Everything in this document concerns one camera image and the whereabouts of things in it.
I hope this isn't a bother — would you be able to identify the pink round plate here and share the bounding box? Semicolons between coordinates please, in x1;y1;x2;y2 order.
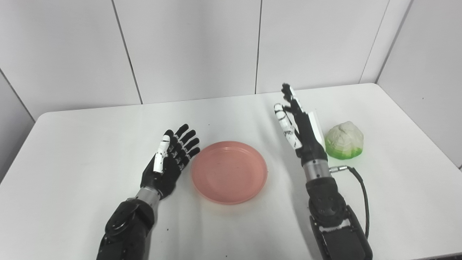
191;141;269;205

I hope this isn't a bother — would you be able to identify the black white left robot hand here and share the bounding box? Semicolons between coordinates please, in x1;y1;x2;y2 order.
140;124;201;200

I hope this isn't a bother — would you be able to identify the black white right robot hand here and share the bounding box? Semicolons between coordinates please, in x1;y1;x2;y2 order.
274;83;329;167

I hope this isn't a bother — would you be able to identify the white green toy cabbage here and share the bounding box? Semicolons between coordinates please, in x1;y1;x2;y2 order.
324;121;364;160

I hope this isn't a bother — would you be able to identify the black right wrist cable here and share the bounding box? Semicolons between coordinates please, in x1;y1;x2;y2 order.
329;165;370;239

